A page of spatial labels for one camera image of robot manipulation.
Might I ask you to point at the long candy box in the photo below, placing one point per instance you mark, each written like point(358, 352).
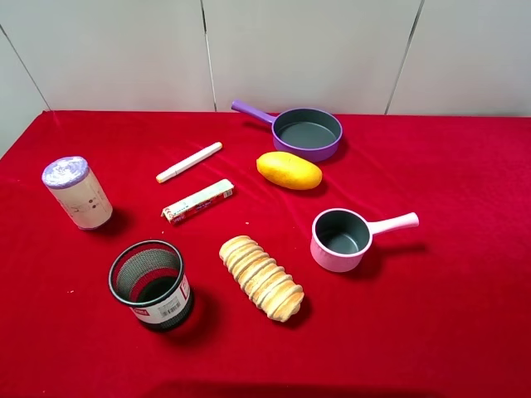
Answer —
point(198, 201)

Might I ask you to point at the yellow mango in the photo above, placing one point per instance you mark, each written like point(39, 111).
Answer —
point(289, 171)

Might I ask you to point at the ridged bread loaf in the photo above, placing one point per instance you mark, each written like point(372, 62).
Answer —
point(265, 283)

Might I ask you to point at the purple frying pan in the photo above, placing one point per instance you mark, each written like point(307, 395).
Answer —
point(311, 134)

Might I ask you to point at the white marker pen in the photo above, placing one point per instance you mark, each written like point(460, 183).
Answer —
point(188, 162)

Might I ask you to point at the pink saucepan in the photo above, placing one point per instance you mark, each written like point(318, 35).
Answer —
point(340, 237)

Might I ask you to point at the red table cloth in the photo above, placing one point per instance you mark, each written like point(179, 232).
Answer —
point(437, 310)

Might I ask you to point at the black mesh pen holder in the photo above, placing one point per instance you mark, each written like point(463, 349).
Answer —
point(149, 279)

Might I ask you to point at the purple bag roll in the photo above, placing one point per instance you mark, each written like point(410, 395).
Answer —
point(75, 186)

